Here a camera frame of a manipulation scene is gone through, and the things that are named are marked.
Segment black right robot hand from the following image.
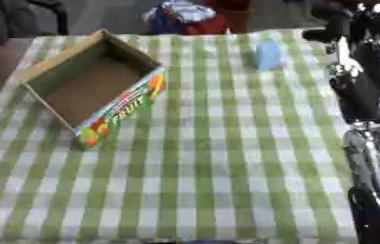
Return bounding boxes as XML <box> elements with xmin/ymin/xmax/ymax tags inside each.
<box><xmin>301</xmin><ymin>2</ymin><xmax>380</xmax><ymax>125</ymax></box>

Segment red and blue bag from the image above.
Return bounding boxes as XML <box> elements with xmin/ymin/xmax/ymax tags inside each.
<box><xmin>141</xmin><ymin>0</ymin><xmax>253</xmax><ymax>36</ymax></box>

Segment light blue block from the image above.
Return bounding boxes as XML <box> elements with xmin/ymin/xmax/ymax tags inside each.
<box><xmin>252</xmin><ymin>39</ymin><xmax>285</xmax><ymax>71</ymax></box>

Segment tan cardboard box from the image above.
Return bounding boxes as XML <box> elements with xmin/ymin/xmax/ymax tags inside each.
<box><xmin>19</xmin><ymin>29</ymin><xmax>169</xmax><ymax>151</ymax></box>

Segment black chair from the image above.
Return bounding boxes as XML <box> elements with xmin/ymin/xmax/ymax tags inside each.
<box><xmin>0</xmin><ymin>0</ymin><xmax>71</xmax><ymax>49</ymax></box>

